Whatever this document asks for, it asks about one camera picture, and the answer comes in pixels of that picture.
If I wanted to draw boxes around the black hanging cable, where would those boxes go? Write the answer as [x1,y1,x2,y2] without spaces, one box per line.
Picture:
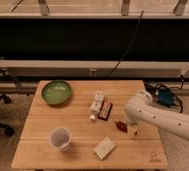
[106,9,145,78]

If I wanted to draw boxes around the dried red pepper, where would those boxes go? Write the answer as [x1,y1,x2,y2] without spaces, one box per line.
[115,121,127,132]

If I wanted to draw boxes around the dark red chocolate bar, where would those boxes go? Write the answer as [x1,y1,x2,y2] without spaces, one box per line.
[98,100,113,121]

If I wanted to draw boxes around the white plastic cup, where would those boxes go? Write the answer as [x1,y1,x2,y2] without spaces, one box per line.
[49,127,71,152]

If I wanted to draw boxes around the wooden folding table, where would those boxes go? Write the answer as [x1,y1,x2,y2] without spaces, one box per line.
[12,80,167,170]

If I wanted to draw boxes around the white tube bottle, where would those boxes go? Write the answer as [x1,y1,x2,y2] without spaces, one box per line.
[90,91,105,121]

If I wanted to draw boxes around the blue power device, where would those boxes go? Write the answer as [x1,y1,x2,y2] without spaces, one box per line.
[158,90,174,107]

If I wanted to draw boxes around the green ceramic bowl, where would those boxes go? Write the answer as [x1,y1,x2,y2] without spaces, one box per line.
[41,80,72,105]

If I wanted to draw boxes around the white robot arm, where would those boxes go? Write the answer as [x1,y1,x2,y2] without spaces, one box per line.
[124,90,189,141]

